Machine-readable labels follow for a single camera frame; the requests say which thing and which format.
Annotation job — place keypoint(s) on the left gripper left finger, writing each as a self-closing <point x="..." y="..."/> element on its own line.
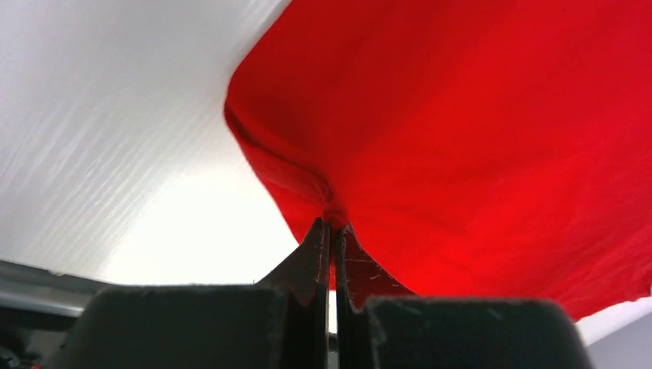
<point x="280" y="322"/>

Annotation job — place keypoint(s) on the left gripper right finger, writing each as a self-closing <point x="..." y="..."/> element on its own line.
<point x="382" y="324"/>

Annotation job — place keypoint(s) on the red t shirt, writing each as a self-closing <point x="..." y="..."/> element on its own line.
<point x="477" y="148"/>

